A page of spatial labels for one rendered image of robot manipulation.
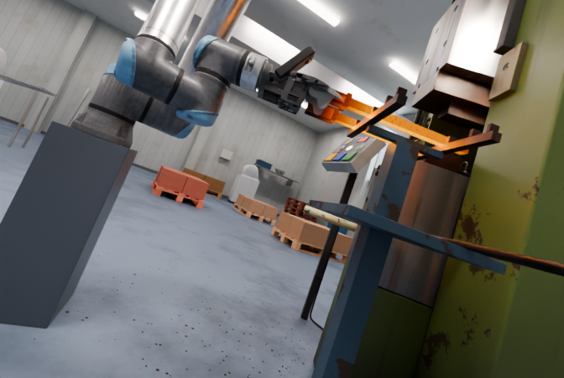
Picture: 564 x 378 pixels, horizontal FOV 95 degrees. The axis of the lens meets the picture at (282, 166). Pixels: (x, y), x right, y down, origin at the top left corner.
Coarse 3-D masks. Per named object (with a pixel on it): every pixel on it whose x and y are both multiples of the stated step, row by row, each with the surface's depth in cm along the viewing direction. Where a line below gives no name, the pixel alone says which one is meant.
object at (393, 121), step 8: (344, 96) 66; (336, 104) 67; (344, 104) 65; (352, 104) 66; (360, 104) 66; (360, 112) 67; (368, 112) 66; (384, 120) 67; (392, 120) 67; (400, 120) 67; (400, 128) 68; (408, 128) 67; (416, 128) 67; (424, 128) 67; (416, 136) 69; (424, 136) 67; (432, 136) 67; (440, 136) 68; (440, 144) 69; (456, 152) 70; (464, 152) 68
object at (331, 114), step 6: (306, 108) 78; (312, 108) 78; (330, 108) 79; (336, 108) 77; (312, 114) 78; (324, 114) 79; (330, 114) 79; (336, 114) 77; (342, 114) 78; (324, 120) 80; (330, 120) 78; (336, 120) 79; (342, 120) 78; (348, 120) 78; (354, 120) 78; (348, 126) 80; (378, 138) 80
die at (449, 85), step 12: (444, 72) 109; (432, 84) 110; (444, 84) 108; (456, 84) 108; (468, 84) 108; (480, 84) 107; (420, 96) 119; (432, 96) 113; (444, 96) 110; (456, 96) 107; (468, 96) 107; (480, 96) 107; (420, 108) 126; (432, 108) 122; (480, 108) 109
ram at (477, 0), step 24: (456, 0) 119; (480, 0) 107; (504, 0) 107; (456, 24) 108; (480, 24) 106; (432, 48) 127; (456, 48) 105; (480, 48) 104; (432, 72) 115; (456, 72) 107; (480, 72) 103
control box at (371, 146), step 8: (368, 136) 165; (344, 144) 180; (352, 144) 170; (360, 144) 162; (368, 144) 154; (376, 144) 155; (384, 144) 158; (336, 152) 178; (344, 152) 168; (360, 152) 152; (368, 152) 154; (376, 152) 156; (344, 160) 156; (352, 160) 149; (360, 160) 151; (368, 160) 154; (328, 168) 176; (336, 168) 168; (344, 168) 159; (352, 168) 151; (360, 168) 151
